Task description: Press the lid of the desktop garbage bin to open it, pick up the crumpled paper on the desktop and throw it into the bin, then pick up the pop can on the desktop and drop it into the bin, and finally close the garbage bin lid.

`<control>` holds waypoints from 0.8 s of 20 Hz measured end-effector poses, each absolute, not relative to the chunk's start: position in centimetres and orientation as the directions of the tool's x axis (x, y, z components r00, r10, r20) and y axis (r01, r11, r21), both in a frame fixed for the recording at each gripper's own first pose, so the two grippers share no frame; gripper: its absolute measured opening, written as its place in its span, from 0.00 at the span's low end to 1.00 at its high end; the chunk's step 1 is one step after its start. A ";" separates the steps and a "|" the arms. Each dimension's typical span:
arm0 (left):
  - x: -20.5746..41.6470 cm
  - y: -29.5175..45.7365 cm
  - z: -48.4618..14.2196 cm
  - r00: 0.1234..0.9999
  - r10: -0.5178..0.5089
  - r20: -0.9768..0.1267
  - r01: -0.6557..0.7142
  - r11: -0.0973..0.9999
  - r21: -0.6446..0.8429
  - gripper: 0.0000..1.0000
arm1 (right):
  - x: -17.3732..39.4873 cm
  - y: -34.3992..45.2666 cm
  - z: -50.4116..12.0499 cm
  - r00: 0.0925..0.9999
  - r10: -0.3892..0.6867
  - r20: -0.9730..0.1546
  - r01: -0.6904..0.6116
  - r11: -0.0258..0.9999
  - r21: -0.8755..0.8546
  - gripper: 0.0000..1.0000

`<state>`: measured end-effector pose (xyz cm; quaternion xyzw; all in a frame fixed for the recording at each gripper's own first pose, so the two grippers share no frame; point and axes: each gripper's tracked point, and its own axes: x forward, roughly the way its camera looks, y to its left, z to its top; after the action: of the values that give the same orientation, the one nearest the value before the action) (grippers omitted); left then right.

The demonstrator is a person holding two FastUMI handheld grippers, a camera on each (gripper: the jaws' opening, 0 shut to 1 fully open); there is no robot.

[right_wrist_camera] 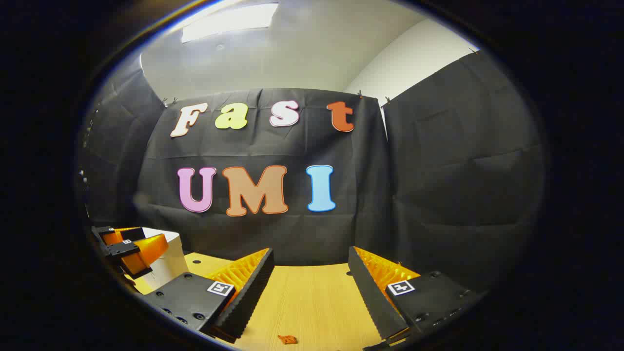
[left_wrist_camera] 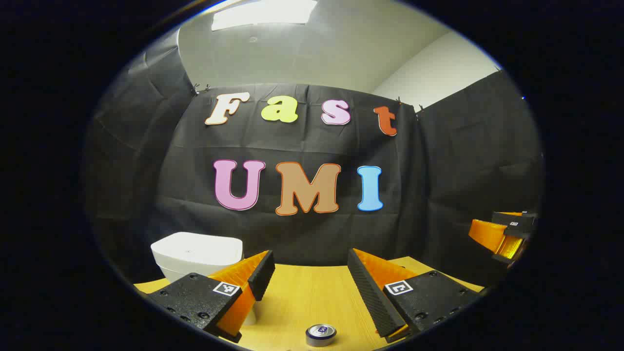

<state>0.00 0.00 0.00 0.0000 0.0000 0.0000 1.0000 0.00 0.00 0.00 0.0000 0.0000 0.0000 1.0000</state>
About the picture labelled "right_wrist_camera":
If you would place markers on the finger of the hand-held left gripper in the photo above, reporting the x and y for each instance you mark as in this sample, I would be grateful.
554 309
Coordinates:
146 253
119 235

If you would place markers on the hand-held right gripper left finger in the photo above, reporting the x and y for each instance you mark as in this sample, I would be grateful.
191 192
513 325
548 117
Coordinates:
246 297

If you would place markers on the small orange paper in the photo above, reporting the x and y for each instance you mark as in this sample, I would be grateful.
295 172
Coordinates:
287 340

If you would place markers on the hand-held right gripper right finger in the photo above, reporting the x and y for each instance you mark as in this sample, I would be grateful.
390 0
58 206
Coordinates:
373 297

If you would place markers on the black backdrop cloth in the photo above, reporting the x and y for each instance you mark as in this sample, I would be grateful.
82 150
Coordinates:
438 195

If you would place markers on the white desktop garbage bin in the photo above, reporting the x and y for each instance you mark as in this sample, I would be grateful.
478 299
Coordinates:
169 265

